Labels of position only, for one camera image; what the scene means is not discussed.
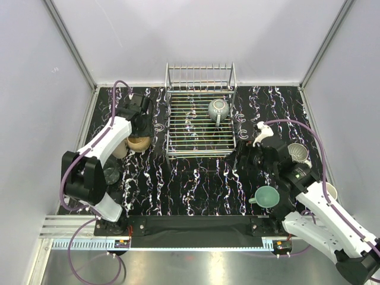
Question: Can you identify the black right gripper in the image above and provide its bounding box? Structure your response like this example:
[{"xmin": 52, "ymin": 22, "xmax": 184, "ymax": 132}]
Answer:
[{"xmin": 223, "ymin": 140, "xmax": 278, "ymax": 176}]

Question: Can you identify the tan round ceramic mug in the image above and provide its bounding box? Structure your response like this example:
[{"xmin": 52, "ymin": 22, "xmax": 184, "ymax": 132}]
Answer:
[{"xmin": 127, "ymin": 137, "xmax": 151, "ymax": 153}]

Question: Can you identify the grey speckled ceramic mug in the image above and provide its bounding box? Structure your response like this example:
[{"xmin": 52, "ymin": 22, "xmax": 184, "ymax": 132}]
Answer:
[{"xmin": 208, "ymin": 99, "xmax": 230, "ymax": 127}]

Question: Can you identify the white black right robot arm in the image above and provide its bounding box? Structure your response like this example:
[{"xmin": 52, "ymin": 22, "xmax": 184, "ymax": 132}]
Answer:
[{"xmin": 236, "ymin": 137, "xmax": 379, "ymax": 284}]

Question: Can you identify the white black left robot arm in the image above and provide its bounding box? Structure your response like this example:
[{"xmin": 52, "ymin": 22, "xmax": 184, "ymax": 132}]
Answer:
[{"xmin": 60, "ymin": 94, "xmax": 154, "ymax": 236}]

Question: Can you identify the lower right horseshoe hook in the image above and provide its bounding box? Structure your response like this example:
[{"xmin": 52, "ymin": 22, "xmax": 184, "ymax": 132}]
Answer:
[{"xmin": 238, "ymin": 129, "xmax": 249, "ymax": 140}]

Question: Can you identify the beige tall tumbler cup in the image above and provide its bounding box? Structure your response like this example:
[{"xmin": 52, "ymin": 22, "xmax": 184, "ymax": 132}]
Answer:
[{"xmin": 112, "ymin": 140, "xmax": 128, "ymax": 159}]

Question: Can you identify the mint green mug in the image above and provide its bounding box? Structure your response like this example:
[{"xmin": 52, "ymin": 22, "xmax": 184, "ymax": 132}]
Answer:
[{"xmin": 248, "ymin": 186, "xmax": 280, "ymax": 208}]

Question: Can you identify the grey ribbed ceramic mug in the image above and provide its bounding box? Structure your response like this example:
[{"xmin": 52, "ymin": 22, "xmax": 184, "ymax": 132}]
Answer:
[{"xmin": 288, "ymin": 143, "xmax": 312, "ymax": 169}]

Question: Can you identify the dark green glass cup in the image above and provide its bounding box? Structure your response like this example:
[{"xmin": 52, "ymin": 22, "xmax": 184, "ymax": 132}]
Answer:
[{"xmin": 103, "ymin": 160, "xmax": 120, "ymax": 185}]

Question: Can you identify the cream paper cup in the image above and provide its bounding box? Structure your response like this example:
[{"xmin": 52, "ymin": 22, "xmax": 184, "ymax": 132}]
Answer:
[{"xmin": 326, "ymin": 182, "xmax": 338, "ymax": 201}]

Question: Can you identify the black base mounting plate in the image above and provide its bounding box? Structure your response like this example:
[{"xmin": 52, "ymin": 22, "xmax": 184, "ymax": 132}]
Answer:
[{"xmin": 94, "ymin": 216, "xmax": 289, "ymax": 237}]

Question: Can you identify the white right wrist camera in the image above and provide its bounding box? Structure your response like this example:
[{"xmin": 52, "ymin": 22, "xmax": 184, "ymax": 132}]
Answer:
[{"xmin": 252, "ymin": 121, "xmax": 274, "ymax": 147}]

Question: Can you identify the silver wire dish rack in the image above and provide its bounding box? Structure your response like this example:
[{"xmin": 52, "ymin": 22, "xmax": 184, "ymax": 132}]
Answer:
[{"xmin": 164, "ymin": 63, "xmax": 238, "ymax": 162}]

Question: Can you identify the aluminium slotted rail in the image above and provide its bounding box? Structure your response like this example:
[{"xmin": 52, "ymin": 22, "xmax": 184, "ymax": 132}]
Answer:
[{"xmin": 52, "ymin": 237, "xmax": 274, "ymax": 252}]

